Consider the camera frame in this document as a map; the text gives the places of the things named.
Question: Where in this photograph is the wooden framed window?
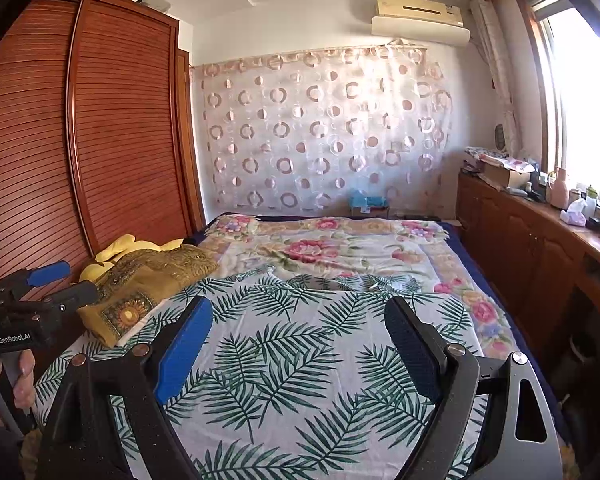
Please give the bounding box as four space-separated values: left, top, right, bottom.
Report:
512 0 600 211

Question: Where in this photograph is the long wooden cabinet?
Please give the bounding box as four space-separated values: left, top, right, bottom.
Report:
455 172 600 441

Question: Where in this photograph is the wooden louvered wardrobe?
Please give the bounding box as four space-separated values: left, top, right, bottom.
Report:
0 0 206 376

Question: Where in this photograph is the golden patterned garment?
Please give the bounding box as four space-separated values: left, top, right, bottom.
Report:
76 244 220 348

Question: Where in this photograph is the person's left hand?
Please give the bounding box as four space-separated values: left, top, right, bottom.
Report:
0 349 37 426

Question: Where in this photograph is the small blue box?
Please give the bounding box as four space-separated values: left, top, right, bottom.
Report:
349 191 390 217

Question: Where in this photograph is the floral quilt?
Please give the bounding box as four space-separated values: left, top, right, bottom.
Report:
195 214 521 361

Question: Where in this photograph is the leaf print bed sheet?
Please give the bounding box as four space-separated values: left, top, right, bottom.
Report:
32 262 486 480

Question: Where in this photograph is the white tissue bag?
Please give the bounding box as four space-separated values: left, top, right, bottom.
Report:
560 199 587 226

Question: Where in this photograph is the pale pink bottle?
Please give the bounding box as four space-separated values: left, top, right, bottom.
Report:
547 167 571 211

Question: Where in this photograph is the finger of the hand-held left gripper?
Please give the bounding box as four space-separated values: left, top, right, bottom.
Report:
39 280 101 322
10 260 72 292

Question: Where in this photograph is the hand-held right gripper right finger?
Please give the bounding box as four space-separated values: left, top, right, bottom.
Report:
384 296 563 480

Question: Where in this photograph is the yellow plush toy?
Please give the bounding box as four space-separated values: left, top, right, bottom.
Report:
79 234 185 283

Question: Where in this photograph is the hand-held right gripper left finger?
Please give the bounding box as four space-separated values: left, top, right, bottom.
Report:
40 296 215 480

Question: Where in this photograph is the beige window curtain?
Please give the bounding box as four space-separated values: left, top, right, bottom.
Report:
470 0 523 153

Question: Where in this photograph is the white air deflector panel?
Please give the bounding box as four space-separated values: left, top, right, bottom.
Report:
371 16 472 46

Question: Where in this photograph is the circle pattern sheer curtain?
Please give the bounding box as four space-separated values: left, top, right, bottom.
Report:
190 42 453 213

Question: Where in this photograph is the beige wall air conditioner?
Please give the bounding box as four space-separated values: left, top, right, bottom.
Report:
375 0 465 28

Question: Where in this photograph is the cardboard box with cloth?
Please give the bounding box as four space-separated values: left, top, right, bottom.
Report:
464 146 538 171

